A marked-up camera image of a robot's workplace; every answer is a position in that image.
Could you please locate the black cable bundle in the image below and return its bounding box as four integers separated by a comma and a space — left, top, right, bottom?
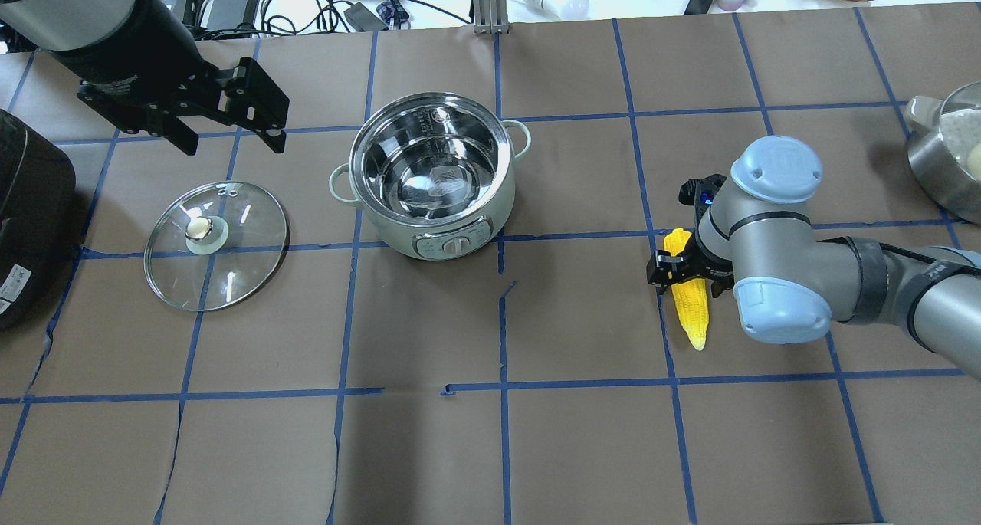
259, 0, 472, 35

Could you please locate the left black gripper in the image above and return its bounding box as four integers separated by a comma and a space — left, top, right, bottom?
77, 57, 290, 156

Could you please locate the steel pot at right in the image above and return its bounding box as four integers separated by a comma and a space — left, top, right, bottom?
904, 81, 980, 225

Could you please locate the black rice cooker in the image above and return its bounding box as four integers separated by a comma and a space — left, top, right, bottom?
1, 110, 76, 330

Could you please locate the aluminium profile post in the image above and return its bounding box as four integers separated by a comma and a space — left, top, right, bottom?
471, 0, 510, 34

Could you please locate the white light bulb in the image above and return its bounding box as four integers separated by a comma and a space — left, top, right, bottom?
520, 0, 591, 20

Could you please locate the small black box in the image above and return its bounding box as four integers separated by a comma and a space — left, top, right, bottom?
343, 2, 389, 32

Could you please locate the glass pot lid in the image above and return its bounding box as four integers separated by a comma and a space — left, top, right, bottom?
143, 182, 290, 312

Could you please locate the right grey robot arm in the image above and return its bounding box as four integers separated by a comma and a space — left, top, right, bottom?
647, 135, 980, 378

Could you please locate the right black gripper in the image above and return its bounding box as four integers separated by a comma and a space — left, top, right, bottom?
647, 175, 735, 299

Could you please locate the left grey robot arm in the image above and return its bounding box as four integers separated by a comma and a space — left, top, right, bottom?
1, 0, 290, 155

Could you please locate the yellow corn cob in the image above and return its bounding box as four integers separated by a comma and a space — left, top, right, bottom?
663, 228, 709, 351

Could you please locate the black power adapter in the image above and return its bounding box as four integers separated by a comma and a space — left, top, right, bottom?
194, 0, 260, 40

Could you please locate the pale green electric pot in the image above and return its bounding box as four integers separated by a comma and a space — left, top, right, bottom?
328, 91, 533, 261

